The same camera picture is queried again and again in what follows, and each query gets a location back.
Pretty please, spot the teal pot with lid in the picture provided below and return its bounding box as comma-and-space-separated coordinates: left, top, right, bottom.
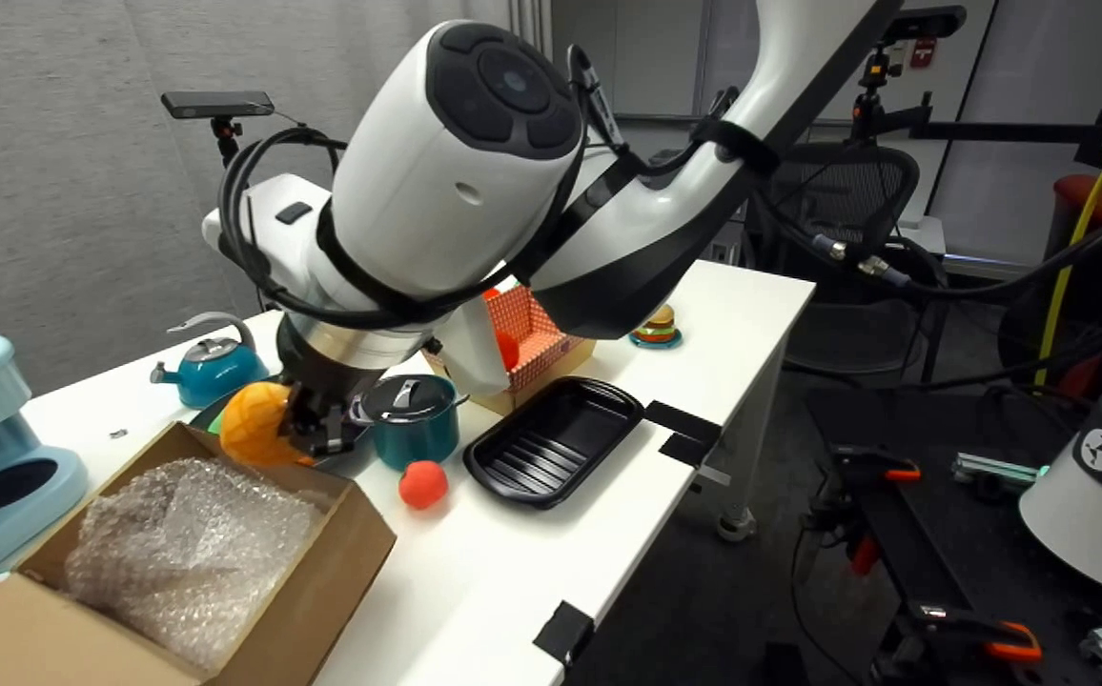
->
365, 375, 459, 472

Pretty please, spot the toy burger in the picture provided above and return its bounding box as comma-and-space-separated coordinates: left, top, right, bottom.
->
634, 305, 681, 347

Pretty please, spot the yellow pineapple plushie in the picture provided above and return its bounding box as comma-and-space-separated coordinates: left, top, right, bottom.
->
218, 383, 311, 465

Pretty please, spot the teal toy kettle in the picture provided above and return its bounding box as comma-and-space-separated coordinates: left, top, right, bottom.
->
149, 314, 268, 410

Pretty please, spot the black tripod stand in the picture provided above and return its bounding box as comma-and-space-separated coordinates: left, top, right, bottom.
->
848, 0, 1102, 149

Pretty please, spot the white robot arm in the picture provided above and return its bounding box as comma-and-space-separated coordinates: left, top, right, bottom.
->
203, 0, 899, 455

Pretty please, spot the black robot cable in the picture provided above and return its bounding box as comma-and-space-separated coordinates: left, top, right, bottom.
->
752, 73, 1102, 397

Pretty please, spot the brown cardboard box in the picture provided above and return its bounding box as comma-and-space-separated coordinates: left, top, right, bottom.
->
0, 424, 393, 686

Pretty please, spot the red tomato plushie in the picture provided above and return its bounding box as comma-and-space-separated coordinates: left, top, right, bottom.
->
396, 460, 452, 512

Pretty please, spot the orange checkered box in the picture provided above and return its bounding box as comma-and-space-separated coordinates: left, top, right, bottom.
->
424, 280, 604, 418

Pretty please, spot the bubble wrap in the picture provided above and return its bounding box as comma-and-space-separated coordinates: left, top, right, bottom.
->
64, 458, 323, 670

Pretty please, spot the black ridged tray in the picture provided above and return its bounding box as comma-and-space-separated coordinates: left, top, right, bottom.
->
465, 378, 644, 512

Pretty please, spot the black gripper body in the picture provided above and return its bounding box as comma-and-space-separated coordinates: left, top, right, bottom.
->
274, 322, 379, 460

